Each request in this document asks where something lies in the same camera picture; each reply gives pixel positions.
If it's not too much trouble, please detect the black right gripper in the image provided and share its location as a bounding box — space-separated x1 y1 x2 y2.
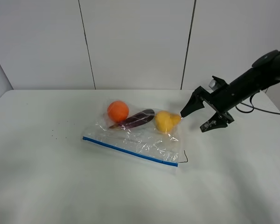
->
180 76 234 133

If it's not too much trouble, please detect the clear zip bag blue zipper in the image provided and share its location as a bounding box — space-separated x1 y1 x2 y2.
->
81 99 185 175

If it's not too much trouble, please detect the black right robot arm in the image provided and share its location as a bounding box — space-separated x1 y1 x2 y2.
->
180 50 280 133

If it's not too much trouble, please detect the yellow pear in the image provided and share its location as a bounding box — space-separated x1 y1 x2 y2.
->
154 111 182 133

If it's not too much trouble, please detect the purple eggplant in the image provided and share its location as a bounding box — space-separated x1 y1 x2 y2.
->
109 109 155 130

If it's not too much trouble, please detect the orange fruit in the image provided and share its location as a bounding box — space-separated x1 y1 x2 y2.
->
107 100 129 123

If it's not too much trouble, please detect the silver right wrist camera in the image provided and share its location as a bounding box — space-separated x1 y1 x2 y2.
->
209 79 221 91

